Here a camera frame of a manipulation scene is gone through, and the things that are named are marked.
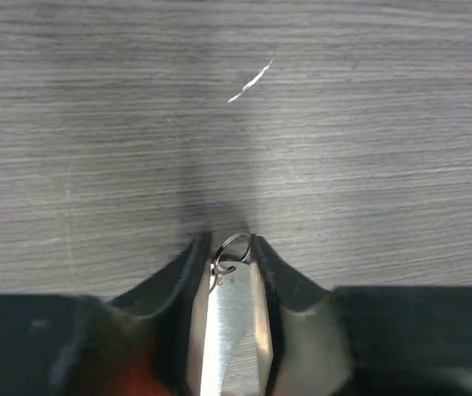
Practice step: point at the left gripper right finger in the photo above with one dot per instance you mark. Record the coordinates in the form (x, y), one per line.
(357, 340)

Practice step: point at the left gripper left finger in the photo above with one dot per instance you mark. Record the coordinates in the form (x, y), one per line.
(147, 341)

